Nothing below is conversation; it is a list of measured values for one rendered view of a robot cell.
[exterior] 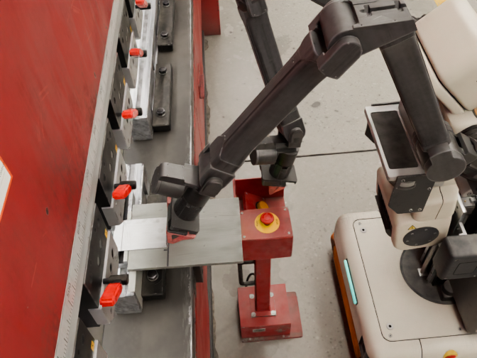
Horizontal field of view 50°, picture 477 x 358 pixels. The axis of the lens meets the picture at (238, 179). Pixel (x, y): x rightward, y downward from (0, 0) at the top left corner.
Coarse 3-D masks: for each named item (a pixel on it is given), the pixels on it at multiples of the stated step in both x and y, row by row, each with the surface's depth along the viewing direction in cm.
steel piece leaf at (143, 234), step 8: (128, 224) 122; (136, 224) 122; (144, 224) 122; (152, 224) 122; (160, 224) 121; (128, 232) 120; (136, 232) 120; (144, 232) 120; (152, 232) 120; (160, 232) 120; (128, 240) 119; (136, 240) 119; (144, 240) 119; (152, 240) 119; (160, 240) 119; (128, 248) 118; (136, 248) 118; (144, 248) 118; (152, 248) 118
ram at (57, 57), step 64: (0, 0) 54; (64, 0) 76; (0, 64) 53; (64, 64) 73; (0, 128) 52; (64, 128) 71; (64, 192) 69; (0, 256) 50; (64, 256) 68; (0, 320) 49
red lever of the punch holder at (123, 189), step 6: (126, 180) 97; (132, 180) 96; (114, 186) 96; (120, 186) 92; (126, 186) 92; (132, 186) 96; (114, 192) 88; (120, 192) 88; (126, 192) 90; (114, 198) 89; (120, 198) 89
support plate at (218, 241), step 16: (144, 208) 125; (160, 208) 125; (208, 208) 124; (224, 208) 124; (208, 224) 121; (224, 224) 121; (240, 224) 121; (192, 240) 119; (208, 240) 118; (224, 240) 118; (240, 240) 118; (128, 256) 117; (144, 256) 116; (160, 256) 116; (176, 256) 116; (192, 256) 116; (208, 256) 116; (224, 256) 116; (240, 256) 115
